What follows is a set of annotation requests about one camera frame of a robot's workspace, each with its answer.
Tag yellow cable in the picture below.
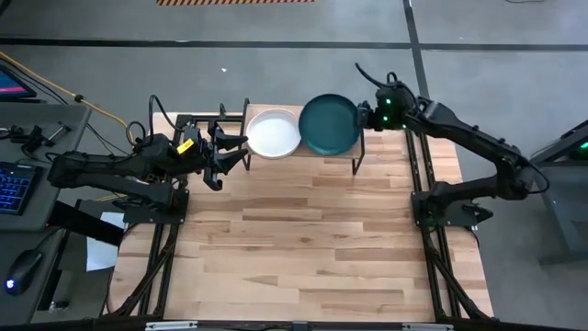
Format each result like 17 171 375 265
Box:
0 51 134 142

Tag black computer mouse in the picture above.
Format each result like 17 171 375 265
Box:
4 247 46 296

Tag grey desk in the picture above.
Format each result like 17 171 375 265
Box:
0 101 93 325

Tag black table frame rails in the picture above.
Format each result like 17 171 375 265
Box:
107 223 185 321
405 130 492 322

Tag wooden shelf with black legs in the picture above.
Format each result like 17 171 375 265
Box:
240 97 368 177

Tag white plastic plate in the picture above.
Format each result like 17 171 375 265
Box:
245 108 302 161

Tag teal plastic plate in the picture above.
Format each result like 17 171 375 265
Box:
298 93 362 156

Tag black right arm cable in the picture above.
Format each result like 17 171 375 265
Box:
354 63 417 100

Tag keyboard with blue backlight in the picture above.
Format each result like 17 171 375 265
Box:
0 160 37 217

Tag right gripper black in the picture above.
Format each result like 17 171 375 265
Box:
356 98 383 132

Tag white paper sheet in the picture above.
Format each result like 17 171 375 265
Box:
85 210 129 273

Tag black controller device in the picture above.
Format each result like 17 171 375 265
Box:
7 121 74 156

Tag black metal bracket frame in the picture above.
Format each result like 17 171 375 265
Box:
172 103 252 135

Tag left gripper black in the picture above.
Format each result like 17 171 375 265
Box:
172 124 250 192

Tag black flat box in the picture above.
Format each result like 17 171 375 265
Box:
48 200 125 247

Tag silver metal bracket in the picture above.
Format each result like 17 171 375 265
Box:
401 323 455 331
144 321 199 331

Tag screen with pink stripe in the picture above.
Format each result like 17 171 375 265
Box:
0 63 39 100

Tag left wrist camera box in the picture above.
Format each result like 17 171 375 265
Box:
182 124 204 143

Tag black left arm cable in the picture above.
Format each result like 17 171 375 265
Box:
147 94 185 139

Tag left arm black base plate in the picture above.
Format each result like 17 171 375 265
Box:
121 188 190 225

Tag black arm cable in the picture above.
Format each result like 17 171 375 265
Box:
147 94 185 139
354 63 417 100

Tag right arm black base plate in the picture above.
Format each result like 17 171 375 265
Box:
411 190 495 230

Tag grey equipment cart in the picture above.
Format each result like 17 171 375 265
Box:
527 118 588 267

